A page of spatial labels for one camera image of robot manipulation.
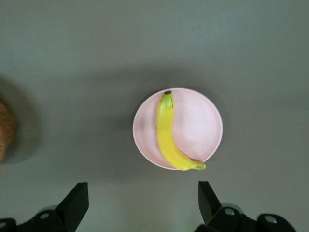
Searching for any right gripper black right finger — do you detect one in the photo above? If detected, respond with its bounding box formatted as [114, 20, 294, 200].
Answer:
[195, 180, 298, 232]

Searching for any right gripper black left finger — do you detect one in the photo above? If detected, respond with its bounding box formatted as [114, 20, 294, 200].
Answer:
[0, 182, 90, 232]

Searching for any yellow banana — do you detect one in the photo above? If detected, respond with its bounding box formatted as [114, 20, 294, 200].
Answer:
[155, 90, 207, 172]

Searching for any pink round plate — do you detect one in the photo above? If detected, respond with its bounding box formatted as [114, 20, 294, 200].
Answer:
[132, 87, 224, 171]

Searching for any oval brown wicker basket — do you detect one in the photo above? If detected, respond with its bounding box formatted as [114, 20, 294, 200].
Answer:
[0, 98, 17, 163]

